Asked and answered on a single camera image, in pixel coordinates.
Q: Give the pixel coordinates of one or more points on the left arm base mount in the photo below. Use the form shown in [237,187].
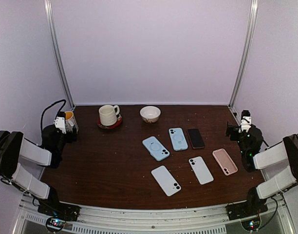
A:
[58,214]

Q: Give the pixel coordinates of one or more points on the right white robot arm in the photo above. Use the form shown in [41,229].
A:
[249,139]

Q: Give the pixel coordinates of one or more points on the cream ribbed mug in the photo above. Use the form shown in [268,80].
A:
[108,114]

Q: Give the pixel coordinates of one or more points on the white phone from blue case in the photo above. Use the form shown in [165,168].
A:
[201,170]

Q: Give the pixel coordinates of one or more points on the purple phone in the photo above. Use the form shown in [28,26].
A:
[195,138]

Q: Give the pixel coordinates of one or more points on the silver phone from case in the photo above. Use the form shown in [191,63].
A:
[165,180]

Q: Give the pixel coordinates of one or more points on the aluminium frame post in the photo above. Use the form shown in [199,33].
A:
[251,26]
[58,58]

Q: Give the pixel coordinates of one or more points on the red patterned coaster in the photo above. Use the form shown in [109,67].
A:
[119,121]

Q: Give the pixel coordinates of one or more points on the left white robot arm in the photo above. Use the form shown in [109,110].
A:
[14,147]

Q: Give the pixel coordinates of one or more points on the front aluminium rail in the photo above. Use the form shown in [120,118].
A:
[202,220]

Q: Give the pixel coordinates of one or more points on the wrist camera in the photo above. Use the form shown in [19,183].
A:
[60,122]
[246,121]

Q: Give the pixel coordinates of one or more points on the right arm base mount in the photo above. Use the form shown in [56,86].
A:
[248,212]

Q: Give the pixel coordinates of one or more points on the pink phone case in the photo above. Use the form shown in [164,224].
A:
[225,162]

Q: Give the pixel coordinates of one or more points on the white mug orange inside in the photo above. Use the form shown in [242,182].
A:
[70,122]

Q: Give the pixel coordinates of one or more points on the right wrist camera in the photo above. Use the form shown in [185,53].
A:
[246,121]

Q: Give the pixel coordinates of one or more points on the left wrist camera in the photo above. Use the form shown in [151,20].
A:
[60,122]

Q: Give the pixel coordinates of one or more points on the right aluminium frame post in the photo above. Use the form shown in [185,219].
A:
[251,26]

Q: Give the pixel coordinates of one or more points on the white ceramic bowl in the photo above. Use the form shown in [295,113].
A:
[150,114]

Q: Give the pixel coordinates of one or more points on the left aluminium frame post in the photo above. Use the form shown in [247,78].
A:
[58,58]

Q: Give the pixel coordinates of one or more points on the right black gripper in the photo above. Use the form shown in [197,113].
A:
[234,128]

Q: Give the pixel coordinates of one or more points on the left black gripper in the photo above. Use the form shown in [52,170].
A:
[69,138]

